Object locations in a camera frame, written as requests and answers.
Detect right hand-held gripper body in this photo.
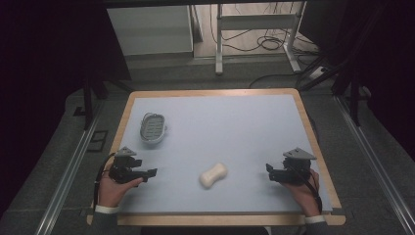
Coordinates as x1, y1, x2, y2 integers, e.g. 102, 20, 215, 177
276, 147, 318, 187

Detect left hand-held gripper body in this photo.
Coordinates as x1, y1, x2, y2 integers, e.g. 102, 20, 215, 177
108, 146, 145, 185

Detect person's left hand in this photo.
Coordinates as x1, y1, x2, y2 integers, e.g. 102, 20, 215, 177
97, 171, 145, 210

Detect person's right hand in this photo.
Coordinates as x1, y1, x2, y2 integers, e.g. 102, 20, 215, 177
280, 168, 323, 218

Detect wooden table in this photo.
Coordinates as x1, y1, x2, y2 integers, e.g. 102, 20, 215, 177
85, 87, 347, 227

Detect grey oval soap dish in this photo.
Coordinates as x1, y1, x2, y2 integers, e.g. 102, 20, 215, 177
139, 112, 168, 146

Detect black floor plate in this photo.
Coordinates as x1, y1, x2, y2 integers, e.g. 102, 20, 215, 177
86, 129, 110, 153

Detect light blue table mat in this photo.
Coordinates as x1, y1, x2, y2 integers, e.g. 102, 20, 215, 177
117, 94, 334, 215

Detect cream soap bar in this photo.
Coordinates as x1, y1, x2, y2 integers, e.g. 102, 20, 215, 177
199, 162, 229, 190

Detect black stand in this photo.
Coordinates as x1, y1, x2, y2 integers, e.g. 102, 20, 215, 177
71, 72, 133, 131

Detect white power strip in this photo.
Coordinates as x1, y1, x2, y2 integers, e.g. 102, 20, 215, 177
307, 66, 328, 81

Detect white cabinet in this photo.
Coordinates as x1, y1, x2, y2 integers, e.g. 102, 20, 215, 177
106, 4, 195, 57

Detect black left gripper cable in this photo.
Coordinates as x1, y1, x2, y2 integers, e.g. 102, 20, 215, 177
92, 152, 117, 212

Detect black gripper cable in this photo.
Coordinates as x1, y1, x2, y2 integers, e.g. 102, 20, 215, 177
286, 162, 325, 213
92, 152, 117, 212

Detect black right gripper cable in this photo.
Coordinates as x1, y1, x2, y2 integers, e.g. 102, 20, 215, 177
286, 162, 325, 213

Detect metal floor rail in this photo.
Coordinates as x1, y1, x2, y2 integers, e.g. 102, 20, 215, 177
334, 93, 415, 235
33, 99, 106, 235

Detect black floor cables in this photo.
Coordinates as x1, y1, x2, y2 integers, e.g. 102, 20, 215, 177
208, 2, 322, 90

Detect white metal desk frame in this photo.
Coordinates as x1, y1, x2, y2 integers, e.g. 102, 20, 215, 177
214, 1, 308, 76

